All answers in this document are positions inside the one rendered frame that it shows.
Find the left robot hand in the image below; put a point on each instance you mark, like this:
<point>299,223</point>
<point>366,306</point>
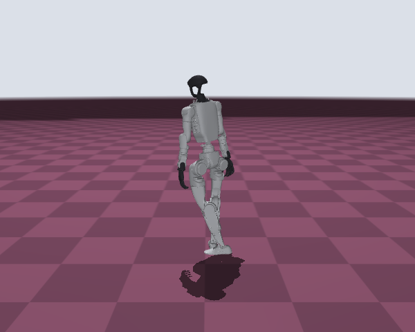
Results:
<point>181,175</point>

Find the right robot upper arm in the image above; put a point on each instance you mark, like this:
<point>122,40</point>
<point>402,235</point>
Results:
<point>220,118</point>

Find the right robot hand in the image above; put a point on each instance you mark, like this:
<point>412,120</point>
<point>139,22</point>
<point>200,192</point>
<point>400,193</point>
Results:
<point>230,168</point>

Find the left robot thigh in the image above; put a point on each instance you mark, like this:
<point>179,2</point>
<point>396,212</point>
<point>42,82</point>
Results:
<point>196,170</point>

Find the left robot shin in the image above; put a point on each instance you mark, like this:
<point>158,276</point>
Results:
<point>212,221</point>

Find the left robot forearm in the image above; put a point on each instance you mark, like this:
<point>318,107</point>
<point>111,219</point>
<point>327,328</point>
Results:
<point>182,157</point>

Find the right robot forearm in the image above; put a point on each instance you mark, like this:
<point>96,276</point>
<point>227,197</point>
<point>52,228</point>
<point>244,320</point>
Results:
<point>223,144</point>

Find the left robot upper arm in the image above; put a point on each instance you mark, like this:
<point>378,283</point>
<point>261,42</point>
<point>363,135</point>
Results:
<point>187,114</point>

